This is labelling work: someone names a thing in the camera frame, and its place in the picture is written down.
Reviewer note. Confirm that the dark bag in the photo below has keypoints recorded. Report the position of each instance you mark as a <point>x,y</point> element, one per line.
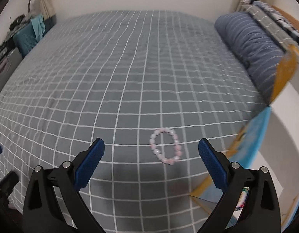
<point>17,20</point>

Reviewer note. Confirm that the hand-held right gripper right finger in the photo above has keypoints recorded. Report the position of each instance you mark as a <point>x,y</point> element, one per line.
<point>212,165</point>

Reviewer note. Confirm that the teal cloth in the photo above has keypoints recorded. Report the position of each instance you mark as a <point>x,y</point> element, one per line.
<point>39,28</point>

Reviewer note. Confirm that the blue striped pillow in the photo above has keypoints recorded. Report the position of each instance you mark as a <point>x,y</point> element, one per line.
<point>246,41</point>

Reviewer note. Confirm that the wooden headboard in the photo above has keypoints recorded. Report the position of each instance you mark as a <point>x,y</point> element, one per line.
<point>285,12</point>

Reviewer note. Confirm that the folded checked blanket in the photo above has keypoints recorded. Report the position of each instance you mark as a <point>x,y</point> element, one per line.
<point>265,12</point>

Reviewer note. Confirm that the grey checked bed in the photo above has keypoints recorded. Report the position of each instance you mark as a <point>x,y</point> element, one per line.
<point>115,65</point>

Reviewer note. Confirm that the blue and yellow cardboard box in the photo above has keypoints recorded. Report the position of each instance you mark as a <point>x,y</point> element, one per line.
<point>256,136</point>

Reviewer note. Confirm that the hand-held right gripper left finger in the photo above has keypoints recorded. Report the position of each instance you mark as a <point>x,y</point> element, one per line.
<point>89,167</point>

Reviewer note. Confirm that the teal suitcase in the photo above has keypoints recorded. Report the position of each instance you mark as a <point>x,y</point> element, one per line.
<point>24,40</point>

